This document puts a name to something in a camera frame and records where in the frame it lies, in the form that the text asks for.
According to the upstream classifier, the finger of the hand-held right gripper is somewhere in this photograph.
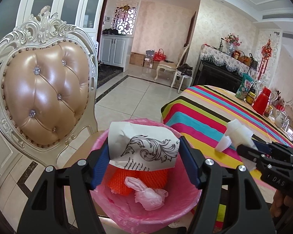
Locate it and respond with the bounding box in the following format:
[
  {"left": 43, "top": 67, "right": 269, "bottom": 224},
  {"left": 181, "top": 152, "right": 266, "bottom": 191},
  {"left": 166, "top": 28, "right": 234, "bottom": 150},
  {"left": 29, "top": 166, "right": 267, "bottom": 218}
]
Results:
[
  {"left": 236, "top": 144, "right": 274, "bottom": 173},
  {"left": 251, "top": 139, "right": 293, "bottom": 158}
]

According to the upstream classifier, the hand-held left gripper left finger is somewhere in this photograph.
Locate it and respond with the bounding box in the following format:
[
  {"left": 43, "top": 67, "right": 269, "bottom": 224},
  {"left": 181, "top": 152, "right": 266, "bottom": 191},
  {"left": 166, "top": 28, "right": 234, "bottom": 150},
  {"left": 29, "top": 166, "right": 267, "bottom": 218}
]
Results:
[{"left": 17, "top": 141, "right": 110, "bottom": 234}]

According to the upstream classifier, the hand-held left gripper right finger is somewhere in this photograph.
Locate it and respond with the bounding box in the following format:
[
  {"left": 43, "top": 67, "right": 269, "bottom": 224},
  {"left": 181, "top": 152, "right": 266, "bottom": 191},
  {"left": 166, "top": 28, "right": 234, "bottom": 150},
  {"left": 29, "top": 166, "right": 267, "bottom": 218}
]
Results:
[{"left": 179, "top": 135, "right": 276, "bottom": 234}]

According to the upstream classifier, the white foam sheet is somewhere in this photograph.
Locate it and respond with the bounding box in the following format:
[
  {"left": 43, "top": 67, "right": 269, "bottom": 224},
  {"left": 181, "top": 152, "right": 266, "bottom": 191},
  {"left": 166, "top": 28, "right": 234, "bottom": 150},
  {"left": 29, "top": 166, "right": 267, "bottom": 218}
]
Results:
[{"left": 215, "top": 119, "right": 258, "bottom": 171}]

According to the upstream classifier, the orange foam net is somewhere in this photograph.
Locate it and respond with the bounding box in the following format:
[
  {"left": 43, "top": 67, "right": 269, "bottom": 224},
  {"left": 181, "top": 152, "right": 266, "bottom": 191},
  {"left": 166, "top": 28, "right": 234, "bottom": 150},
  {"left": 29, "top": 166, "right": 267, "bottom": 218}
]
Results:
[{"left": 109, "top": 167, "right": 169, "bottom": 197}]

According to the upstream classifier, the white paper bag black ornament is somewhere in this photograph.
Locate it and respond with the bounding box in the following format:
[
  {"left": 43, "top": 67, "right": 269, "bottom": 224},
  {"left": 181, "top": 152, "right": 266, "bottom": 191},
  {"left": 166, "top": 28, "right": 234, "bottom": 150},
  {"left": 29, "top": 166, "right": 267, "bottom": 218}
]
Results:
[{"left": 108, "top": 121, "right": 180, "bottom": 172}]

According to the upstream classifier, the white plastic bag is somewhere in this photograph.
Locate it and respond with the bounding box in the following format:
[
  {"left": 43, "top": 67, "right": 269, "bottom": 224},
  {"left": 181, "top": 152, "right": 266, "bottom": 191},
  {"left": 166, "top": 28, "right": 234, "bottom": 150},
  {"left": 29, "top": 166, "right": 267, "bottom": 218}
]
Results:
[{"left": 124, "top": 176, "right": 169, "bottom": 211}]

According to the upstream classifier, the pink-lined trash bin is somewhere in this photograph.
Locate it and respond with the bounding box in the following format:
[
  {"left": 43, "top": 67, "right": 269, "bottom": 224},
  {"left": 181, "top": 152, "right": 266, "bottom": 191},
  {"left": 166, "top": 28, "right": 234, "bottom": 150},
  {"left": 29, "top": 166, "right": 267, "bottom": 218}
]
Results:
[{"left": 89, "top": 118, "right": 203, "bottom": 227}]

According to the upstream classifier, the person's right hand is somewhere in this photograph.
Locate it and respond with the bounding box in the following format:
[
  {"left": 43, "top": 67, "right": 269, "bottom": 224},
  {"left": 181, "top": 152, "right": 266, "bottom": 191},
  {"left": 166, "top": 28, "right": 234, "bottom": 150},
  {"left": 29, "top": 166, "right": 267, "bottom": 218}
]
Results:
[{"left": 271, "top": 189, "right": 293, "bottom": 218}]

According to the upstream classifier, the ornate white sofa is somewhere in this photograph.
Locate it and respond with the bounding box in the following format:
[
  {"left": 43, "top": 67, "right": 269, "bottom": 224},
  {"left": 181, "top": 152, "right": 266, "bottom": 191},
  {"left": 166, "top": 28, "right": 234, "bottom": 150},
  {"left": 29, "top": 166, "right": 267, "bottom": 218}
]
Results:
[{"left": 273, "top": 91, "right": 293, "bottom": 139}]

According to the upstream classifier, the white teapot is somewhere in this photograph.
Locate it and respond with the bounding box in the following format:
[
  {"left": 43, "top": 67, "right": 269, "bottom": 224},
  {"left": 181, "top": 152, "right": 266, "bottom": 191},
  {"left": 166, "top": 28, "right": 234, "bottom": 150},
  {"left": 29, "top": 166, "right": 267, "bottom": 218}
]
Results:
[{"left": 273, "top": 110, "right": 290, "bottom": 125}]

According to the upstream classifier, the red thermos jug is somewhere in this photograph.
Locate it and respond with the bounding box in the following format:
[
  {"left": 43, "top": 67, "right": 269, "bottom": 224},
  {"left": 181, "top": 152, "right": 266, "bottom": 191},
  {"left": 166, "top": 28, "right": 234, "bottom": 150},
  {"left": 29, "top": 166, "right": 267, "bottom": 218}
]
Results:
[{"left": 253, "top": 87, "right": 271, "bottom": 115}]

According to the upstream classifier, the yellow label jar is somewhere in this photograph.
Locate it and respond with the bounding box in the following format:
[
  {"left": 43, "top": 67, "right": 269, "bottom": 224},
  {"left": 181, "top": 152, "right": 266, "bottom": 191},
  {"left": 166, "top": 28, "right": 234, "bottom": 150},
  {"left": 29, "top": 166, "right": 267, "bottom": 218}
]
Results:
[{"left": 246, "top": 91, "right": 257, "bottom": 105}]

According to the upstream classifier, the striped tablecloth table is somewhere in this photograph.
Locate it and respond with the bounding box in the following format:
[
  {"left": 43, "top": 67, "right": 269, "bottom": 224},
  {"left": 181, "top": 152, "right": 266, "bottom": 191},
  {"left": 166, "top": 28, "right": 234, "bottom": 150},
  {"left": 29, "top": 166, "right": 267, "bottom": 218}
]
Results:
[{"left": 160, "top": 85, "right": 293, "bottom": 230}]

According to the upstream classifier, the green snack bag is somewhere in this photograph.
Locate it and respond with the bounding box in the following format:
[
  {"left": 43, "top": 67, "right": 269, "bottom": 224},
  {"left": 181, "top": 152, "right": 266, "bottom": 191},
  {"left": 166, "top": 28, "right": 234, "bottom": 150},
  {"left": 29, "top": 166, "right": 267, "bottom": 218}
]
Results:
[{"left": 235, "top": 73, "right": 255, "bottom": 100}]

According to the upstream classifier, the black piano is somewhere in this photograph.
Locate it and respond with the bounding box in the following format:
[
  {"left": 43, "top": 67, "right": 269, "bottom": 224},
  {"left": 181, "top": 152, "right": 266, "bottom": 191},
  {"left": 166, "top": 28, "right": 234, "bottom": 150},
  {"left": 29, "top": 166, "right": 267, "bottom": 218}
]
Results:
[{"left": 193, "top": 60, "right": 245, "bottom": 94}]

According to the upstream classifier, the black handbag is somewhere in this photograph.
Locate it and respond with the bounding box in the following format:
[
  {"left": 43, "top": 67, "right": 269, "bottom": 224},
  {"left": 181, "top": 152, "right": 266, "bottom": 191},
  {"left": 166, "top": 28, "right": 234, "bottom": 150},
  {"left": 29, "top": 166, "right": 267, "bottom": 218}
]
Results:
[{"left": 249, "top": 53, "right": 258, "bottom": 70}]

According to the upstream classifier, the dark doormat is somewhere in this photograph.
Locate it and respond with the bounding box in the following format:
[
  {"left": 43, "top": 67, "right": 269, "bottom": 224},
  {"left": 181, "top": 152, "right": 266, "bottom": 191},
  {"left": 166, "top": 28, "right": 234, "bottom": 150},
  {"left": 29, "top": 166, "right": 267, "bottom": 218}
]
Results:
[{"left": 96, "top": 66, "right": 124, "bottom": 89}]

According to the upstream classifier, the white wooden chair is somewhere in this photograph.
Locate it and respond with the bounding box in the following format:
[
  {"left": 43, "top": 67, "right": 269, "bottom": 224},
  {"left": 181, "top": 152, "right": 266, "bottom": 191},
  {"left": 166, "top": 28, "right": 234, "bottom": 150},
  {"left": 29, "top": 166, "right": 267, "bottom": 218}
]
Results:
[{"left": 171, "top": 72, "right": 193, "bottom": 93}]

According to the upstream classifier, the tan tufted ornate chair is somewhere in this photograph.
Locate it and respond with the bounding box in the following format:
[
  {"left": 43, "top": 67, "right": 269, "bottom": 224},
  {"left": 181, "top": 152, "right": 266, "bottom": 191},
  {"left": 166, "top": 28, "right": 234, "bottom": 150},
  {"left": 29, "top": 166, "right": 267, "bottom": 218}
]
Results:
[{"left": 0, "top": 6, "right": 105, "bottom": 173}]

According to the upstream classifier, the red knot ornament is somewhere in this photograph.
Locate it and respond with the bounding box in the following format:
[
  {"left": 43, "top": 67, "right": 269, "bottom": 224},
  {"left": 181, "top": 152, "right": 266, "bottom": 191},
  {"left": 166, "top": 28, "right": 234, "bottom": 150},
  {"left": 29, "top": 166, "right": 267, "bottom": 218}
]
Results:
[{"left": 257, "top": 35, "right": 271, "bottom": 81}]

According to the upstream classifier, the dark bag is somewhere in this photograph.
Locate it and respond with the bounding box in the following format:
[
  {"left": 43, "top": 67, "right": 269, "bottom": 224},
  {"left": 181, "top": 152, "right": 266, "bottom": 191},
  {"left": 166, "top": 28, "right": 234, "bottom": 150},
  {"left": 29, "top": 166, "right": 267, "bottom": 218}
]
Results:
[{"left": 177, "top": 63, "right": 193, "bottom": 76}]

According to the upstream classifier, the cream cushioned white chair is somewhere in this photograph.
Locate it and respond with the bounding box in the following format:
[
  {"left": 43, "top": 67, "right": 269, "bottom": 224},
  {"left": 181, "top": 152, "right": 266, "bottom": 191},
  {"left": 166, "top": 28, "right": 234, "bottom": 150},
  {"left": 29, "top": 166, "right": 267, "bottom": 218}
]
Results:
[{"left": 154, "top": 44, "right": 189, "bottom": 81}]

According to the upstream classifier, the lace piano cover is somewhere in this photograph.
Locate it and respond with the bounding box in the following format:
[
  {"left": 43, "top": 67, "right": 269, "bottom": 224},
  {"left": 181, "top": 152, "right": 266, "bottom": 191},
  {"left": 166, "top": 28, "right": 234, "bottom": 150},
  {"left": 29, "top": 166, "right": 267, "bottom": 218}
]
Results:
[{"left": 200, "top": 44, "right": 258, "bottom": 74}]

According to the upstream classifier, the large cardboard box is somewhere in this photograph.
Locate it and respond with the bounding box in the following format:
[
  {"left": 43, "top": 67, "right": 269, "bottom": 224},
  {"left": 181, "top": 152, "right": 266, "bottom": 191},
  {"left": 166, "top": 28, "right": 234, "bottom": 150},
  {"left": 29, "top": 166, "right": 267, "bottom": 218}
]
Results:
[{"left": 130, "top": 52, "right": 146, "bottom": 66}]

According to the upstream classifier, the flower bouquet in vase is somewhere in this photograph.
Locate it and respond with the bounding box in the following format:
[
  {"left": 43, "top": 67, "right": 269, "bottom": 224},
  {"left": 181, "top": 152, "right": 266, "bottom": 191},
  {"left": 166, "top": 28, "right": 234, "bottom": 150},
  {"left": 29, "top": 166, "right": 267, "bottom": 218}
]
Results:
[{"left": 224, "top": 33, "right": 241, "bottom": 55}]

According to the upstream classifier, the low white cabinet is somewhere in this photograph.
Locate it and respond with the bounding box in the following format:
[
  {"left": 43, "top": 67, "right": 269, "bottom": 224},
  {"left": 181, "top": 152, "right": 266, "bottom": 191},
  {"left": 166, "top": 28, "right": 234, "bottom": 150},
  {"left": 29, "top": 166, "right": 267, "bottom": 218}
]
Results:
[{"left": 101, "top": 35, "right": 134, "bottom": 72}]

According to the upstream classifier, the red handbag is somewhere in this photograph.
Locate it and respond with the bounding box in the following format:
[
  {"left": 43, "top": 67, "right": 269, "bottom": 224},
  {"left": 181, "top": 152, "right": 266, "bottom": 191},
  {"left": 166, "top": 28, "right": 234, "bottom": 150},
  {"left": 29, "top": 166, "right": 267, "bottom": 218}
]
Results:
[{"left": 153, "top": 49, "right": 166, "bottom": 62}]

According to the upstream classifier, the tall white glass-door cabinet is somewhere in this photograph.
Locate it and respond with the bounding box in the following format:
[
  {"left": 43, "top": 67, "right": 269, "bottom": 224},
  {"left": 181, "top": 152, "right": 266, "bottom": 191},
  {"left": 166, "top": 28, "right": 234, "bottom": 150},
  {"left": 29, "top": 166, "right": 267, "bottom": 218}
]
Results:
[{"left": 0, "top": 0, "right": 108, "bottom": 195}]

